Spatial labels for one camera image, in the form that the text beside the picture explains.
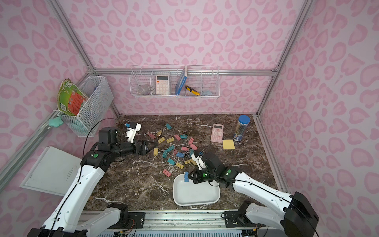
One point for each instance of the white storage tray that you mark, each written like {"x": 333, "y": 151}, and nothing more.
{"x": 190, "y": 194}

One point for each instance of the teal binder clip far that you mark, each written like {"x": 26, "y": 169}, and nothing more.
{"x": 168, "y": 126}

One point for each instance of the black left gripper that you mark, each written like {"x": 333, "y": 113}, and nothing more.
{"x": 140, "y": 147}

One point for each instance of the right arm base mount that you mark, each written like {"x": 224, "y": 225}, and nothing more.
{"x": 234, "y": 219}

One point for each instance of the green red snack bag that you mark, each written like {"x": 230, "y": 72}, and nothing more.
{"x": 70, "y": 99}

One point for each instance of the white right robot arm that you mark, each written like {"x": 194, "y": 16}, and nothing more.
{"x": 290, "y": 213}

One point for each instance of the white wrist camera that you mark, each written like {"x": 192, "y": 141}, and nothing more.
{"x": 197, "y": 157}
{"x": 131, "y": 129}

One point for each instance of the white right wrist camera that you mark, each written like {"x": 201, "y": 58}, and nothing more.
{"x": 197, "y": 157}

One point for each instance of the white calculator in shelf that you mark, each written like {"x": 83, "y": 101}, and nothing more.
{"x": 162, "y": 85}

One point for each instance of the teal binder clip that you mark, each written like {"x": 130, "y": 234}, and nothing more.
{"x": 168, "y": 126}
{"x": 172, "y": 162}

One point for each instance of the pink binder clip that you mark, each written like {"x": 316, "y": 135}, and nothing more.
{"x": 152, "y": 135}
{"x": 193, "y": 147}
{"x": 167, "y": 173}

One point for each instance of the teal binder clip near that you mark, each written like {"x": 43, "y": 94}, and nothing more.
{"x": 172, "y": 162}

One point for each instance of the pencil jar blue lid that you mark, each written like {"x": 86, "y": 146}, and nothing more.
{"x": 241, "y": 127}

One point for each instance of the yellow utility knife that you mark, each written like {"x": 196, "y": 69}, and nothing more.
{"x": 193, "y": 91}

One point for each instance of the yellow sticky note pad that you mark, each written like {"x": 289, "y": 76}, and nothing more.
{"x": 228, "y": 145}

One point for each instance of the blue book in shelf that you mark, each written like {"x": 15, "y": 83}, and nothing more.
{"x": 182, "y": 80}

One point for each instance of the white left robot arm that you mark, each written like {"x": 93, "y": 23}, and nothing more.
{"x": 64, "y": 221}

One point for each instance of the white wire wall shelf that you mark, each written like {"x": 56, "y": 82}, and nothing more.
{"x": 205, "y": 80}

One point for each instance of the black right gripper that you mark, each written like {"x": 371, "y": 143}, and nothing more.
{"x": 195, "y": 176}

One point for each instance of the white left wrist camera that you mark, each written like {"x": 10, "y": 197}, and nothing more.
{"x": 131, "y": 129}

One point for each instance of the yellow binder clip cluster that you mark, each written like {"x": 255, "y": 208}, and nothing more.
{"x": 187, "y": 162}

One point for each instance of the white paper pad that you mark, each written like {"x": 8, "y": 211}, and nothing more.
{"x": 53, "y": 172}

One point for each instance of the pink calculator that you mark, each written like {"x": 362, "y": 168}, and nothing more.
{"x": 217, "y": 133}

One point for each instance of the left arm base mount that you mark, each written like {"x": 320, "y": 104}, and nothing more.
{"x": 127, "y": 220}

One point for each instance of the white mesh side basket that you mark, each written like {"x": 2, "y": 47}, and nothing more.
{"x": 100, "y": 99}

